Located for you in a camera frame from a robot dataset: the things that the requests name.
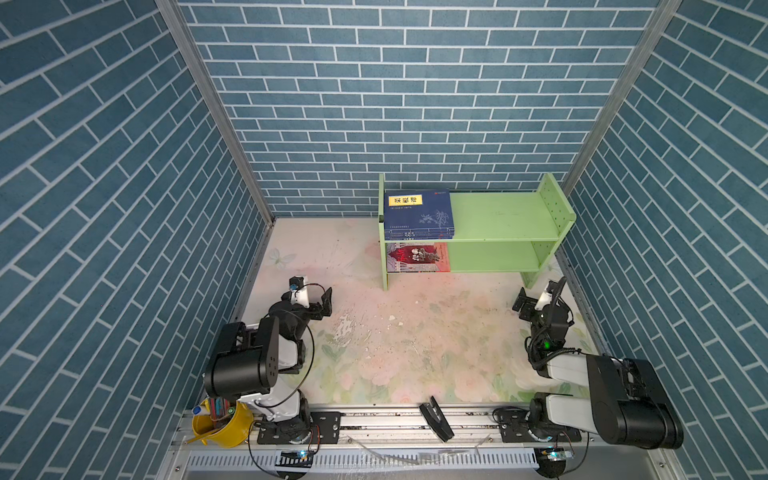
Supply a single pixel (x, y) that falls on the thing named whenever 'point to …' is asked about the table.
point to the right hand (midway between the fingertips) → (538, 290)
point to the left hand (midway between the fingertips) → (316, 287)
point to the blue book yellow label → (418, 214)
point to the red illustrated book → (417, 257)
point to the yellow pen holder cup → (228, 432)
